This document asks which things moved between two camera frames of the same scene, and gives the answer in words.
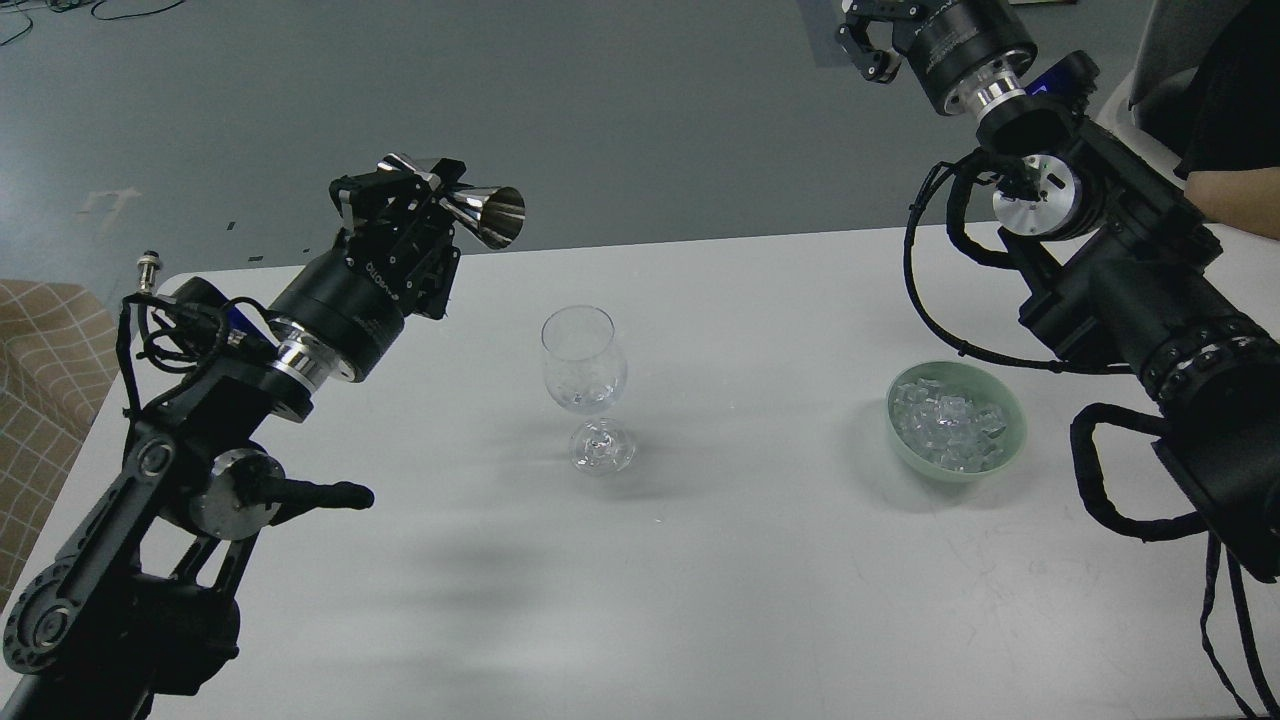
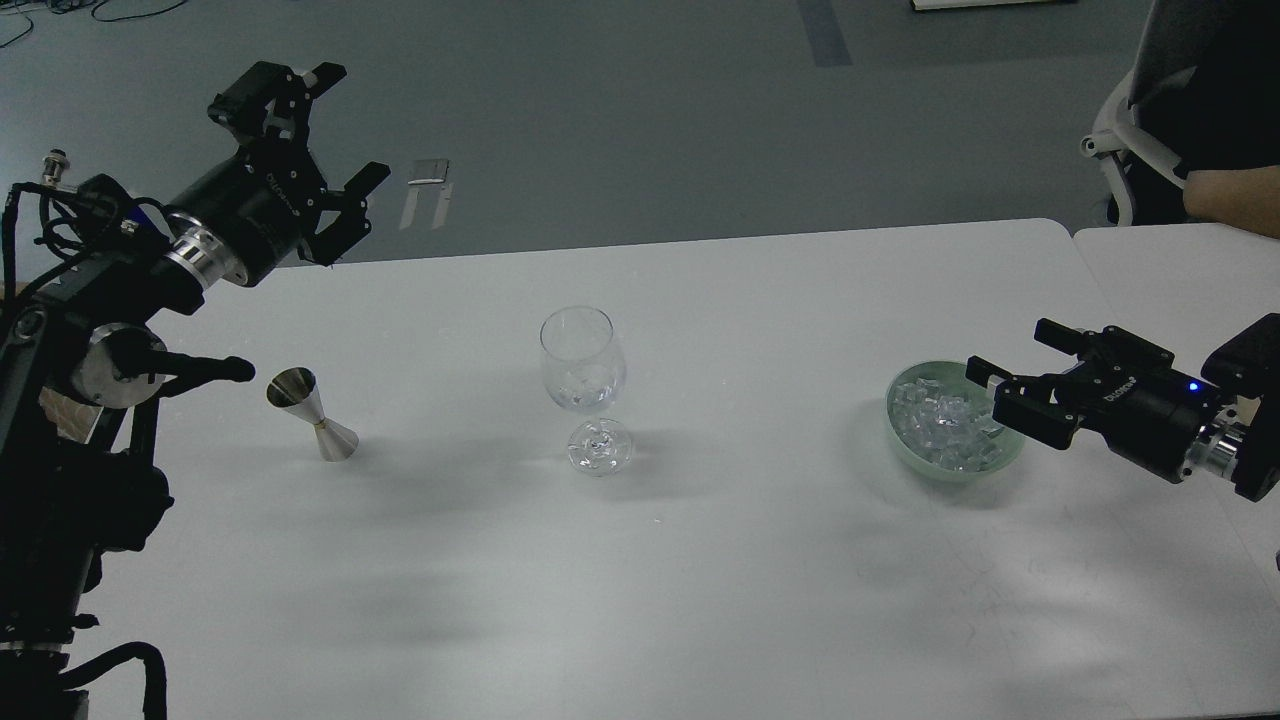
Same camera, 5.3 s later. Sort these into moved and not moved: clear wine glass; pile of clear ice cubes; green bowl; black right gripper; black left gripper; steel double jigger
Moved: black left gripper; steel double jigger; black right gripper
Not moved: green bowl; clear wine glass; pile of clear ice cubes
